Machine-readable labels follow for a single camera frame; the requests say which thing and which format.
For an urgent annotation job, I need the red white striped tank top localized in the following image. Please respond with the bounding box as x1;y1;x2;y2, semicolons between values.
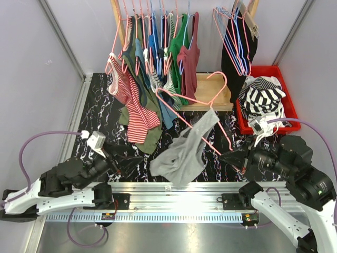
107;53;160;144

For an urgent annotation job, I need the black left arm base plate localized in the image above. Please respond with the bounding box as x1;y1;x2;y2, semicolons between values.
110;193;131;210

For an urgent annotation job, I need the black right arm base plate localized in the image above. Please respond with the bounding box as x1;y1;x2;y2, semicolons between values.
221;193;254;211

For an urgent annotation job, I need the purple black striped tank top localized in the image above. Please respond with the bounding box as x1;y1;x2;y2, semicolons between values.
244;76;282;90

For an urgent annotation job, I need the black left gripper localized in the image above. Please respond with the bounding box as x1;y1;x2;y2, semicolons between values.
76;142;143;191

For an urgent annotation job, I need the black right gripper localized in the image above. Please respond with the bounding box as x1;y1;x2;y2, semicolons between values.
220;133;295;177

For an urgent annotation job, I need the green white striped tank top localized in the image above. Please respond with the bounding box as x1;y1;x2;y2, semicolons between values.
164;13;183;110

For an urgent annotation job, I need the black garment on rack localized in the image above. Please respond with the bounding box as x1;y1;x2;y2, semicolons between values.
215;1;259;103

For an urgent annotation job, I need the black white wide-striped top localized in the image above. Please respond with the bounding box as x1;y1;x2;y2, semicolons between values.
239;87;286;120

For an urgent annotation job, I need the maroon tank top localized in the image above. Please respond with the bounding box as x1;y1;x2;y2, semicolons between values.
177;12;200;100

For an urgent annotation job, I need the pink wire hanger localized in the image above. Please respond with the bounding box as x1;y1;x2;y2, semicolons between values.
212;6;248;77
232;1;251;76
155;71;233;151

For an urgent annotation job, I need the white plain tank top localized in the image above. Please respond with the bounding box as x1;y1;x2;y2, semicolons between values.
256;103;285;134

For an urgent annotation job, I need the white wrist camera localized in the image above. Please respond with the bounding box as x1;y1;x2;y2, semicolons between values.
248;116;274;147
81;130;106;158

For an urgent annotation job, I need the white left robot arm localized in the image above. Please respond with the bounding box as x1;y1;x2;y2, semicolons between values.
1;144;143;223

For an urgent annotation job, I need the olive green tank top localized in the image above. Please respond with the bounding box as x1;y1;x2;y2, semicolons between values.
119;16;162;154

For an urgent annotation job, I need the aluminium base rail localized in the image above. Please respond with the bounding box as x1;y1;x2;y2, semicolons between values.
52;181;322;215

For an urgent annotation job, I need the wooden clothes rack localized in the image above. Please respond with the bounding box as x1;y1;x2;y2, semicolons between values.
111;1;259;111

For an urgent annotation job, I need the white slotted cable duct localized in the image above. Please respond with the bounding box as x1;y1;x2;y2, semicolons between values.
46;211;243;223

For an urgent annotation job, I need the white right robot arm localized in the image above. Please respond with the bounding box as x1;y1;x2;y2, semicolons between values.
220;135;336;252

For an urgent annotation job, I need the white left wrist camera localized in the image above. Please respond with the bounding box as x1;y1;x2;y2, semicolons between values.
81;130;106;158

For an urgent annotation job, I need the light blue wire hanger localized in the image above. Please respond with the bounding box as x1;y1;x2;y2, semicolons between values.
229;1;250;76
215;6;245;74

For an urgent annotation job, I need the light blue tank top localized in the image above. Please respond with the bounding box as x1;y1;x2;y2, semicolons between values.
135;38;176;129

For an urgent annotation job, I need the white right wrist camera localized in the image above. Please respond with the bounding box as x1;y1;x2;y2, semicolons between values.
248;116;274;147

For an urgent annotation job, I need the grey tank top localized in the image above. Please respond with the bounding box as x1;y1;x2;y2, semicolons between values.
150;109;220;187

